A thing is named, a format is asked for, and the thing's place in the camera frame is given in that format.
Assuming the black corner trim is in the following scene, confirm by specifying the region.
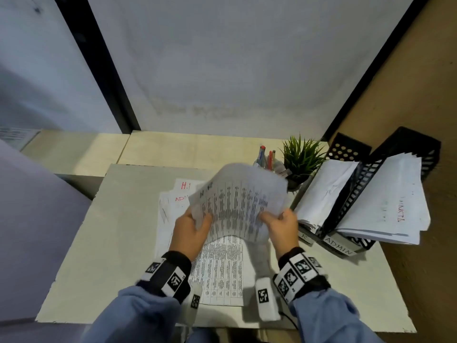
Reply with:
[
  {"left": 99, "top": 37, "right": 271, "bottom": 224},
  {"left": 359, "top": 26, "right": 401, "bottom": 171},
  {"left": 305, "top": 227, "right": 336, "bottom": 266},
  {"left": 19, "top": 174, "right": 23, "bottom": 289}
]
[{"left": 321, "top": 0, "right": 431, "bottom": 141}]

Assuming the pile of printed papers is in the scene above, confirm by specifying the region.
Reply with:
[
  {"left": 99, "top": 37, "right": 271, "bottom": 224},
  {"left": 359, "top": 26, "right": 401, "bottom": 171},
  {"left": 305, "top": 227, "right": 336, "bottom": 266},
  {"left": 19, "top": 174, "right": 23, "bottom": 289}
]
[{"left": 154, "top": 178, "right": 272, "bottom": 307}]

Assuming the person's left hand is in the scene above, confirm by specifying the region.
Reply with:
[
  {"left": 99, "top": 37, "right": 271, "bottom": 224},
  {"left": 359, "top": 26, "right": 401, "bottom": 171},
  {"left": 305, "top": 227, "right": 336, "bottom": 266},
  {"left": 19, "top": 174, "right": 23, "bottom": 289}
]
[{"left": 169, "top": 207, "right": 214, "bottom": 262}]

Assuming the black wall post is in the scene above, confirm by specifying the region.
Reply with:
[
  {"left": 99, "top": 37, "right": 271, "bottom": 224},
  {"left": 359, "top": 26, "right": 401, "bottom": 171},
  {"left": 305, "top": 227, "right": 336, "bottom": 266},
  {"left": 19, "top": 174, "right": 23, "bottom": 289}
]
[{"left": 52, "top": 0, "right": 142, "bottom": 134}]

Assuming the person's right forearm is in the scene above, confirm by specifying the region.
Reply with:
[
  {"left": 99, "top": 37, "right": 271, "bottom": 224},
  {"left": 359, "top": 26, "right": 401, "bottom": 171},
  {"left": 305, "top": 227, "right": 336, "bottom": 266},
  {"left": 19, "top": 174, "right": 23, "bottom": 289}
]
[{"left": 289, "top": 288, "right": 385, "bottom": 343}]

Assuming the black wrist band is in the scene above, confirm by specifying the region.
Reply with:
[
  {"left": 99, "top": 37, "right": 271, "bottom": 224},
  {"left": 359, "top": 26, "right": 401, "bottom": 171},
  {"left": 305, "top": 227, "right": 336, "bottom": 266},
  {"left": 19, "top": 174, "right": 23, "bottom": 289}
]
[
  {"left": 273, "top": 247, "right": 331, "bottom": 305},
  {"left": 136, "top": 250, "right": 193, "bottom": 305}
]

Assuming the person's right hand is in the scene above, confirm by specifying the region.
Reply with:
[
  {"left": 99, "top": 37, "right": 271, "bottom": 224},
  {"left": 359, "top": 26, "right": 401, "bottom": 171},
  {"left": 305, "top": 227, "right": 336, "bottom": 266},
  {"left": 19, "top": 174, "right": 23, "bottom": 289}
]
[{"left": 259, "top": 209, "right": 300, "bottom": 261}]

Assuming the person's left forearm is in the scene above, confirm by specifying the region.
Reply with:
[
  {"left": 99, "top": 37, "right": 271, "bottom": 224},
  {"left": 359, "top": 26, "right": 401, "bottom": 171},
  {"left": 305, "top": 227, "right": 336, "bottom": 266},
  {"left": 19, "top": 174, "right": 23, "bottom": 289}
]
[{"left": 82, "top": 285, "right": 181, "bottom": 343}]

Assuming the grey vent grille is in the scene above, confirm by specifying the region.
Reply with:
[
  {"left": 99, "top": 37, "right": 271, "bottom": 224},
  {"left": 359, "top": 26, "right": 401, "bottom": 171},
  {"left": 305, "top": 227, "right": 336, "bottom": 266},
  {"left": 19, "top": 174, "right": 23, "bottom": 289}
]
[{"left": 0, "top": 126, "right": 40, "bottom": 151}]

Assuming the grey partition panel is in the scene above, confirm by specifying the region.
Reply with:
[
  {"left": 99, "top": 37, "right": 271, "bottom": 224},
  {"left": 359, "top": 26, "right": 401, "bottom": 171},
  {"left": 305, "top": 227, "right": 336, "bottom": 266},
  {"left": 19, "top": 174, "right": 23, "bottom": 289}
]
[{"left": 0, "top": 139, "right": 93, "bottom": 324}]

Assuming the white pen cup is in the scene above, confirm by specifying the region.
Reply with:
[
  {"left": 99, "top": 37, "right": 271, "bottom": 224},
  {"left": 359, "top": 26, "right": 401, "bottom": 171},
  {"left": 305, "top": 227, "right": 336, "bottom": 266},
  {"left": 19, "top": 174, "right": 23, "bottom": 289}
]
[{"left": 253, "top": 159, "right": 290, "bottom": 177}]

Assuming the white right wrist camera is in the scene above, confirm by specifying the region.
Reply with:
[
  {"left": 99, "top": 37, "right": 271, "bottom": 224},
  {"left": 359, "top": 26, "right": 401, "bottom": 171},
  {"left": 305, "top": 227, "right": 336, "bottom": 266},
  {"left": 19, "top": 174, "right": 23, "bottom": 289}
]
[{"left": 254, "top": 277, "right": 282, "bottom": 322}]

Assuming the black left wrist band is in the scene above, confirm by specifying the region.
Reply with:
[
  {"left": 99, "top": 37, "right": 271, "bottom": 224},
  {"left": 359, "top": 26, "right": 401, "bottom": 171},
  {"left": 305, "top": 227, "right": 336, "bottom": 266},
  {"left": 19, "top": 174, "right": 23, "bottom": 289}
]
[{"left": 136, "top": 250, "right": 193, "bottom": 305}]

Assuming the black right wrist band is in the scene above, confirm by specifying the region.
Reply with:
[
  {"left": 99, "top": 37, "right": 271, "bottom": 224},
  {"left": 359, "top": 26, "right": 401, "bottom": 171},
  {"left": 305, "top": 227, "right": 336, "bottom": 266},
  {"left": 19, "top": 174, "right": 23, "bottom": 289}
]
[{"left": 273, "top": 247, "right": 331, "bottom": 305}]

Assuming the beige table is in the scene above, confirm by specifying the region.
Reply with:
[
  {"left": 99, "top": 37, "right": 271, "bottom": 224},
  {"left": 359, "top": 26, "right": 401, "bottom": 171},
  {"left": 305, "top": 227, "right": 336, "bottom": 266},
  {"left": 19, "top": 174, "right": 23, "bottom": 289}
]
[{"left": 35, "top": 164, "right": 417, "bottom": 333}]

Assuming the green potted plant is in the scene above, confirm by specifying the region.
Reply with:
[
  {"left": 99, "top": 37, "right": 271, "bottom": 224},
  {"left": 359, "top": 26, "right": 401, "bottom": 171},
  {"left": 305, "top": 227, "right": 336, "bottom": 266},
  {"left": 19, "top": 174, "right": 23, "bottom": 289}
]
[{"left": 278, "top": 134, "right": 328, "bottom": 192}]

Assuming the printed paper sheet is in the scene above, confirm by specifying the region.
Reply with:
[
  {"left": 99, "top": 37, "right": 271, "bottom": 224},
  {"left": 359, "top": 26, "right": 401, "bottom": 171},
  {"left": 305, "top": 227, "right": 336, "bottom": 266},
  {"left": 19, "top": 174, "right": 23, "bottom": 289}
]
[
  {"left": 294, "top": 160, "right": 359, "bottom": 234},
  {"left": 337, "top": 153, "right": 431, "bottom": 245},
  {"left": 188, "top": 162, "right": 289, "bottom": 245}
]

